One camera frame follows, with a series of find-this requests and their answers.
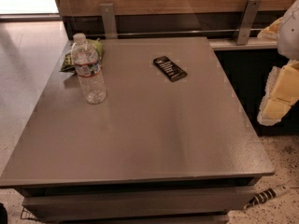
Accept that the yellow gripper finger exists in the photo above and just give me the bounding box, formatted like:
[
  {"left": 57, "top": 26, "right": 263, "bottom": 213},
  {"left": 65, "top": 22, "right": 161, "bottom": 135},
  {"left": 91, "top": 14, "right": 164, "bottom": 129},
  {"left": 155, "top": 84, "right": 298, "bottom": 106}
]
[
  {"left": 257, "top": 18, "right": 282, "bottom": 41},
  {"left": 257, "top": 60, "right": 299, "bottom": 126}
]

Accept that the left metal wall bracket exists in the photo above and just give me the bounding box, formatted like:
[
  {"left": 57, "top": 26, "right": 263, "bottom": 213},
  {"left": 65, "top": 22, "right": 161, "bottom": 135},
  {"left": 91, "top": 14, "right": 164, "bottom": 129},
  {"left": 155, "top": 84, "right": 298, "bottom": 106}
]
[{"left": 100, "top": 3, "right": 118, "bottom": 39}]

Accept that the grey table with drawers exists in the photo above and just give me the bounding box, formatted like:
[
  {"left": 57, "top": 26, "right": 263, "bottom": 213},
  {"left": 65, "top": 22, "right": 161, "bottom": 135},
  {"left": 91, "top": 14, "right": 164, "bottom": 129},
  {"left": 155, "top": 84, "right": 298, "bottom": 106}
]
[{"left": 1, "top": 37, "right": 274, "bottom": 224}]

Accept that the metal wall bracket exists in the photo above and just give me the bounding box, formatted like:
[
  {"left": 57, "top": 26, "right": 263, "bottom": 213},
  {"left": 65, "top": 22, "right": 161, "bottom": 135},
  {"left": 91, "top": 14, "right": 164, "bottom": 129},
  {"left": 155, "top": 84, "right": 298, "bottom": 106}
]
[
  {"left": 100, "top": 3, "right": 118, "bottom": 39},
  {"left": 235, "top": 0, "right": 262, "bottom": 45}
]

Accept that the green snack bag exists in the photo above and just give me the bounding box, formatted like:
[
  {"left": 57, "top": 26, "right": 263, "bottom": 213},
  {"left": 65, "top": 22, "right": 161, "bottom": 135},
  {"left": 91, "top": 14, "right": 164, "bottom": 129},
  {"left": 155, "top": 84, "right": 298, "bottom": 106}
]
[{"left": 60, "top": 38, "right": 104, "bottom": 74}]

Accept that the clear plastic water bottle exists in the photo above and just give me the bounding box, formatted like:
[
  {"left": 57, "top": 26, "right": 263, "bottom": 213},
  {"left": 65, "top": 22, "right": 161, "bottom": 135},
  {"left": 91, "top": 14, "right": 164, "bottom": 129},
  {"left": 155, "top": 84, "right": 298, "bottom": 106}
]
[{"left": 71, "top": 34, "right": 107, "bottom": 105}]

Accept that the black white power strip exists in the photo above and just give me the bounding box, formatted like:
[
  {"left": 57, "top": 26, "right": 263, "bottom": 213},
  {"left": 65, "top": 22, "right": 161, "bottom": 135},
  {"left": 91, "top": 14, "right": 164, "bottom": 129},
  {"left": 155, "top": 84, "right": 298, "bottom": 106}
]
[{"left": 244, "top": 185, "right": 290, "bottom": 209}]

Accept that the black rxbar chocolate bar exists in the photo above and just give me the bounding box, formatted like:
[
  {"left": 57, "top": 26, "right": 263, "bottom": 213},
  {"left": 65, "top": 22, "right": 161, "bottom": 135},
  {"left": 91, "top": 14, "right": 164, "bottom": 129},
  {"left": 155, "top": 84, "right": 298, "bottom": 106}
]
[{"left": 153, "top": 56, "right": 188, "bottom": 82}]

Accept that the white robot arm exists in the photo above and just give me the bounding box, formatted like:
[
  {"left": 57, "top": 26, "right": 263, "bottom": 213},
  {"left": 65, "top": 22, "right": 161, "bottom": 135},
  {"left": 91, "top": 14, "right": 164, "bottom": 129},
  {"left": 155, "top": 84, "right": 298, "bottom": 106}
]
[{"left": 257, "top": 0, "right": 299, "bottom": 126}]

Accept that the right metal wall bracket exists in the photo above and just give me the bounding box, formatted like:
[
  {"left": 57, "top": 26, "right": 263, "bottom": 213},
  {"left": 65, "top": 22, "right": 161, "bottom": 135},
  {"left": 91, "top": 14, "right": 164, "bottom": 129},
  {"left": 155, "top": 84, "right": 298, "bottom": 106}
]
[{"left": 235, "top": 0, "right": 262, "bottom": 45}]

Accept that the horizontal metal rail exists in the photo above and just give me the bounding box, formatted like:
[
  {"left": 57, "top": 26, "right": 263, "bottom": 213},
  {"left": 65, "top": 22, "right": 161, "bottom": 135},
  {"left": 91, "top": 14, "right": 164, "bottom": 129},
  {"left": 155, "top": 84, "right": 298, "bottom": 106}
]
[{"left": 73, "top": 27, "right": 299, "bottom": 39}]

